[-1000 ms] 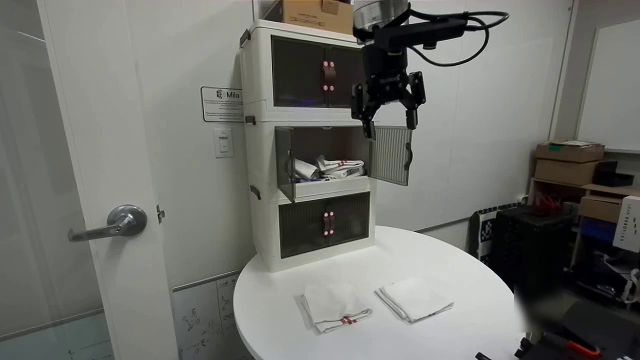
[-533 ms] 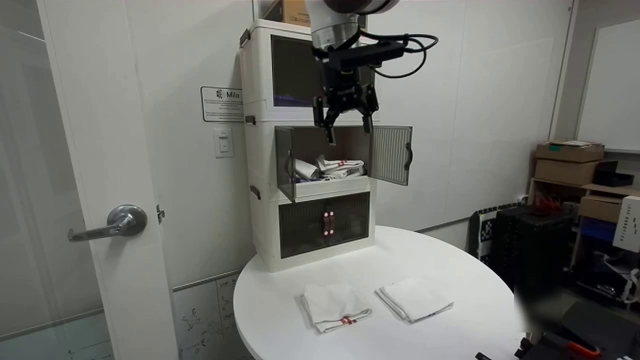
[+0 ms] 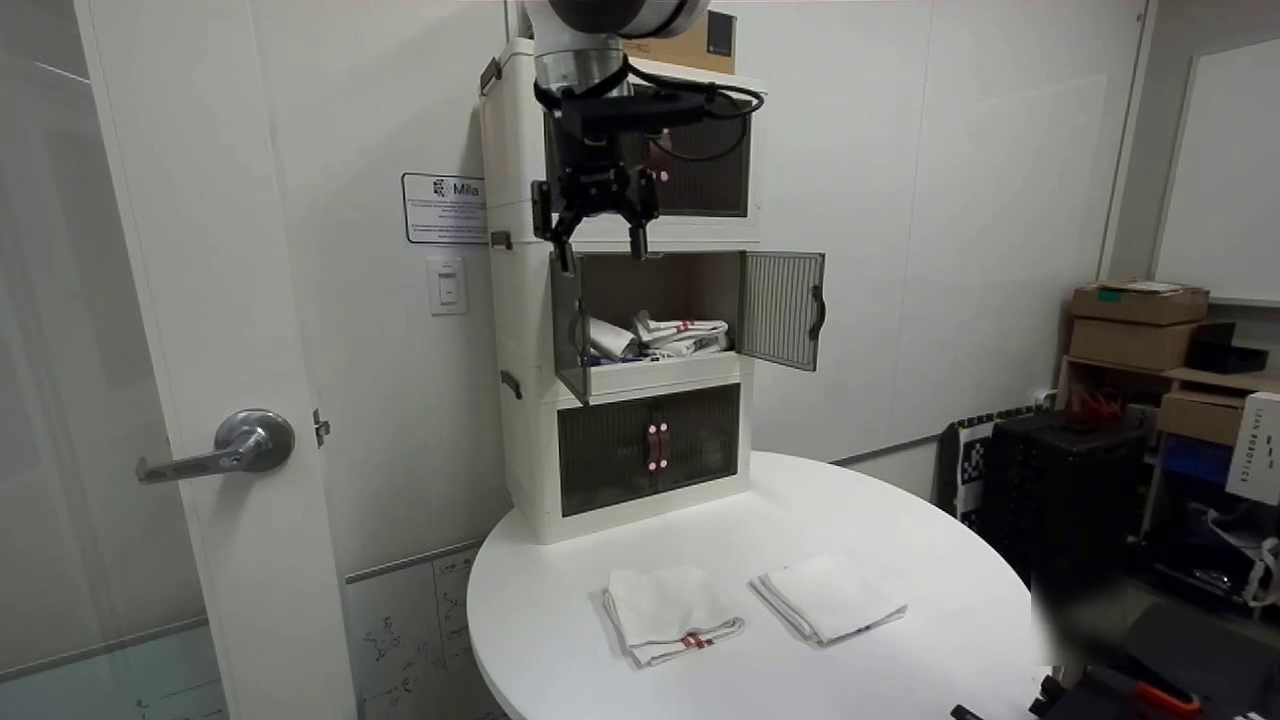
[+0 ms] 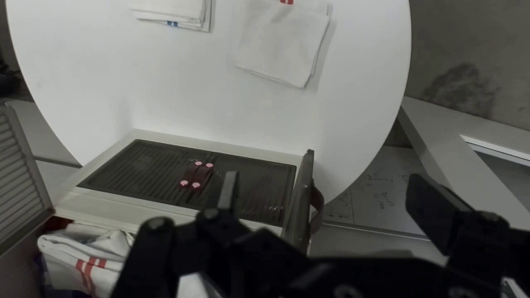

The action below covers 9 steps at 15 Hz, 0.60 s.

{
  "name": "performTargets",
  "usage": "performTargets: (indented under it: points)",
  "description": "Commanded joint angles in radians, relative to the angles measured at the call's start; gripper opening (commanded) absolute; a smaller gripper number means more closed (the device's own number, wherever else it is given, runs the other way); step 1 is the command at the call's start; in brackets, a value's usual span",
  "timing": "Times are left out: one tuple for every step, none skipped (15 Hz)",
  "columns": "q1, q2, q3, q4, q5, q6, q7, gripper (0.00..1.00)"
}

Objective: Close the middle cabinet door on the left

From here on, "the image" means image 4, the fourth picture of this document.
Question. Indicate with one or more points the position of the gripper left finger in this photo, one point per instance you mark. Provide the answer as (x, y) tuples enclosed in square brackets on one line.
[(165, 256)]

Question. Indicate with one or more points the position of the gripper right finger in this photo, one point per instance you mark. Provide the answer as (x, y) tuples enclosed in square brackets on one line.
[(434, 211)]

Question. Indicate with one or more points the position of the whiteboard with scribbles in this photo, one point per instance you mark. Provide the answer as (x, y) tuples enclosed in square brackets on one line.
[(381, 194)]

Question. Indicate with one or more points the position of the white bench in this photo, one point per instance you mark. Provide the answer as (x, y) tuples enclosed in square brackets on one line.
[(447, 145)]

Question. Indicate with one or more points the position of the crumpled white red-striped towel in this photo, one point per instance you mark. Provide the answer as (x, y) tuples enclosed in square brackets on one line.
[(83, 256)]

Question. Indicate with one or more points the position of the folded white red-striped towel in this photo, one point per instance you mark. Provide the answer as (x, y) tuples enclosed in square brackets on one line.
[(281, 45)]

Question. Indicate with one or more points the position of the folded white blue-striped towel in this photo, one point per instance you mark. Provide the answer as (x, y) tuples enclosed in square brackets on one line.
[(178, 12)]

